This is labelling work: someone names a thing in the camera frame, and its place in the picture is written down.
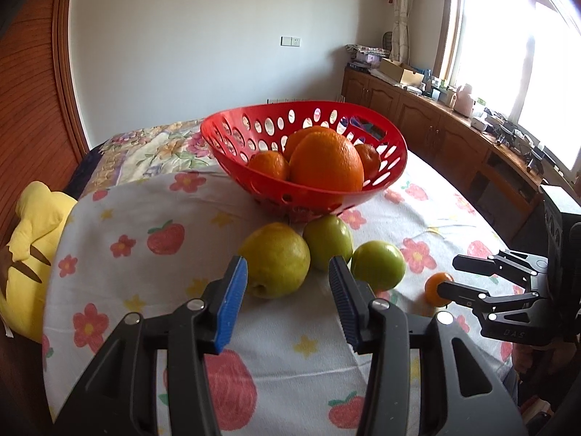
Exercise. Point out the folded patterned cloth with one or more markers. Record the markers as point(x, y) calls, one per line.
point(363, 49)

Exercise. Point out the floral quilt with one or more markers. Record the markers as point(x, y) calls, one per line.
point(150, 150)

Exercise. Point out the small tangerine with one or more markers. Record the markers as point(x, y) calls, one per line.
point(368, 159)
point(268, 166)
point(433, 287)

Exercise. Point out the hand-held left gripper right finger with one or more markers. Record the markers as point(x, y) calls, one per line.
point(340, 304)

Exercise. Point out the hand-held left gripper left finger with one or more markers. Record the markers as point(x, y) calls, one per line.
point(231, 304)

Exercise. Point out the green apple middle rear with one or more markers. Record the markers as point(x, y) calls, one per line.
point(327, 241)

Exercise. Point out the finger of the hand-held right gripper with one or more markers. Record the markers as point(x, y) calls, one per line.
point(481, 300)
point(499, 265)

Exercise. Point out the wooden louvered wardrobe door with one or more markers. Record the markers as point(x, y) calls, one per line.
point(31, 77)

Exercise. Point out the white wall switch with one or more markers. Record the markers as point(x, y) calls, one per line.
point(290, 41)

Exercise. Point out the red perforated plastic basket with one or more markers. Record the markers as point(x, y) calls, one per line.
point(317, 200)

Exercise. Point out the strawberry printed white cloth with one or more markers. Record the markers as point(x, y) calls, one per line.
point(150, 290)

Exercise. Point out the open cardboard box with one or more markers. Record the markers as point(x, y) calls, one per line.
point(399, 71)

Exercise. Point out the long wooden cabinet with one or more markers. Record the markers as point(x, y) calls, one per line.
point(422, 127)

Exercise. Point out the medium orange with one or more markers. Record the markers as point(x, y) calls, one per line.
point(297, 140)

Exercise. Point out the patterned beige curtain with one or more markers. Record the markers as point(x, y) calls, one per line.
point(401, 13)

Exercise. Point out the wooden framed window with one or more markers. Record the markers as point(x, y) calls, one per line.
point(499, 45)

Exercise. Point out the large orange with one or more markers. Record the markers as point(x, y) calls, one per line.
point(327, 161)

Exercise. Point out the large yellow-green pear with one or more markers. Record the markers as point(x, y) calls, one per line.
point(274, 259)

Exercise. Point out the pink kettle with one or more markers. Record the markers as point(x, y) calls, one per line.
point(464, 100)

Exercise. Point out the yellow plush toy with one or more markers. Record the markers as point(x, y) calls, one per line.
point(31, 236)

